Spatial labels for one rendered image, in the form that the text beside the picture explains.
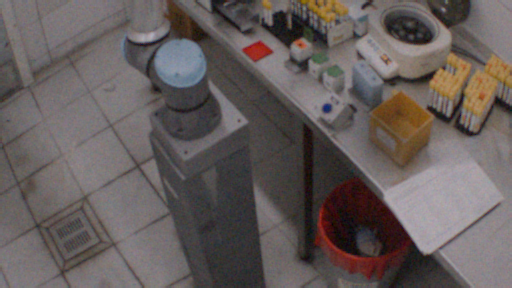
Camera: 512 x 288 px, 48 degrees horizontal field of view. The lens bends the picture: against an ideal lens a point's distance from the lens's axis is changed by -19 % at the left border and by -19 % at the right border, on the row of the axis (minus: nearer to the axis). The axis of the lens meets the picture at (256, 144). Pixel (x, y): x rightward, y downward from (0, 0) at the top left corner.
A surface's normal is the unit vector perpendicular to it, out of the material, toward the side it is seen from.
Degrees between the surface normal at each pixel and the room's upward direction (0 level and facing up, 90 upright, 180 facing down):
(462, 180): 0
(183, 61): 9
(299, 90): 0
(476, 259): 0
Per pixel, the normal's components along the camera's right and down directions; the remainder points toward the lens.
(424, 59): 0.43, 0.67
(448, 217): -0.06, -0.65
